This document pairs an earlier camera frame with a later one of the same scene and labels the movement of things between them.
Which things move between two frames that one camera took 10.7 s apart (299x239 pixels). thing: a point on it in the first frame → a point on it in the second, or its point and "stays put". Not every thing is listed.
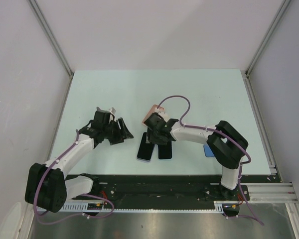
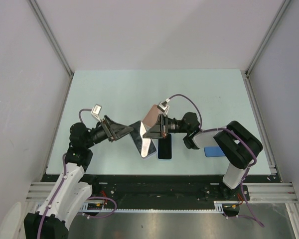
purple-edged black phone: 165,152 stays put
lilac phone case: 143,160 → 145,147
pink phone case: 152,110 stays put
